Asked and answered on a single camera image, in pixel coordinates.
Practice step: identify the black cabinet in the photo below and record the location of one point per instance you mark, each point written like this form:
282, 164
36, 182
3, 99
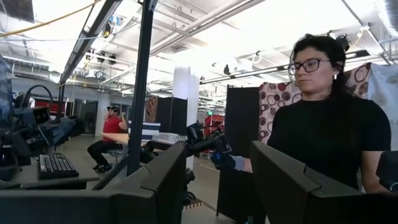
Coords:
172, 115

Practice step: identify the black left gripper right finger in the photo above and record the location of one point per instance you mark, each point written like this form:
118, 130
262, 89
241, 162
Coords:
289, 193

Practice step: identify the black room divider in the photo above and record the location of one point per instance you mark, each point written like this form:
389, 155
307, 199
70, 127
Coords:
241, 118

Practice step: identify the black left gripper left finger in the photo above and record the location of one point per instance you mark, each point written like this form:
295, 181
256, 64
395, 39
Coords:
149, 193

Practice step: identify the gray desk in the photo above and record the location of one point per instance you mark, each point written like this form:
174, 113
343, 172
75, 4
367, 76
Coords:
21, 174

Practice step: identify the white curtain red circles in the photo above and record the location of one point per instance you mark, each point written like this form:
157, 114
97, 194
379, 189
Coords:
273, 102

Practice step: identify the pale blue curtain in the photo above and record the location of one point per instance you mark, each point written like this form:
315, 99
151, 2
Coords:
384, 102

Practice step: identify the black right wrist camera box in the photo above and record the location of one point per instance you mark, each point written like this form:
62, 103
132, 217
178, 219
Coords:
40, 115

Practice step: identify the black metal rig frame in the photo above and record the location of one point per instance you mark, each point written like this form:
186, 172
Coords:
141, 93

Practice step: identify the person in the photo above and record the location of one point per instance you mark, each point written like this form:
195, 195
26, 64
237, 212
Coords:
112, 124
326, 130

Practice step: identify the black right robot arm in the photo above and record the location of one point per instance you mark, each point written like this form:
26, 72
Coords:
7, 155

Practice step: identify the person's hand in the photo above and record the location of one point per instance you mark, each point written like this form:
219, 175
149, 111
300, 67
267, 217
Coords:
225, 161

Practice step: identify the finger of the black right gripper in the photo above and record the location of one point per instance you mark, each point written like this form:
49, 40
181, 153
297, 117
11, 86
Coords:
78, 126
62, 130

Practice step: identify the black keyboard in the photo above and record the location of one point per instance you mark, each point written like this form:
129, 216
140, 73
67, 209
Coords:
57, 166

